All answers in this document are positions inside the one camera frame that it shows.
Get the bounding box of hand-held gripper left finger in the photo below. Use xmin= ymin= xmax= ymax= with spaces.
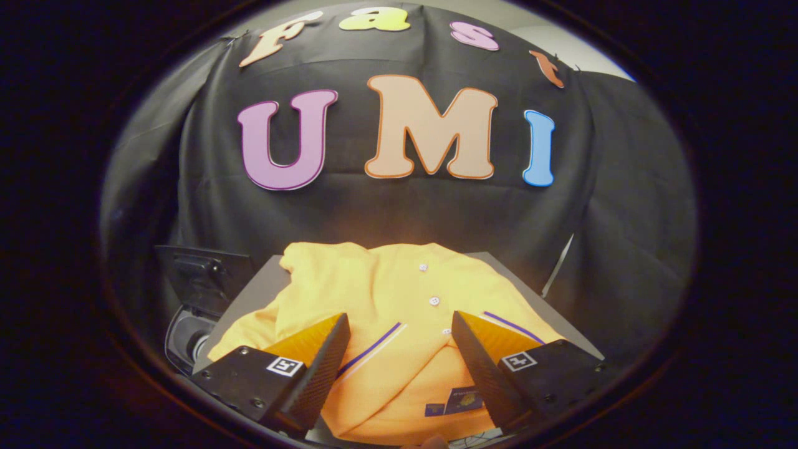
xmin=192 ymin=312 xmax=352 ymax=438

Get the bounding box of beige cabinet with dark frame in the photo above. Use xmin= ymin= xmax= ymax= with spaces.
xmin=193 ymin=252 xmax=605 ymax=376

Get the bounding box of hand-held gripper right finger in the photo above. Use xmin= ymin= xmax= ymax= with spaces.
xmin=451 ymin=310 xmax=607 ymax=432

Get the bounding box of orange button shirt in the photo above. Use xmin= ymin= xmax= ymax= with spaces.
xmin=208 ymin=241 xmax=565 ymax=446

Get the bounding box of black backdrop cloth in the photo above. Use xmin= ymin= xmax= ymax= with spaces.
xmin=100 ymin=3 xmax=698 ymax=375

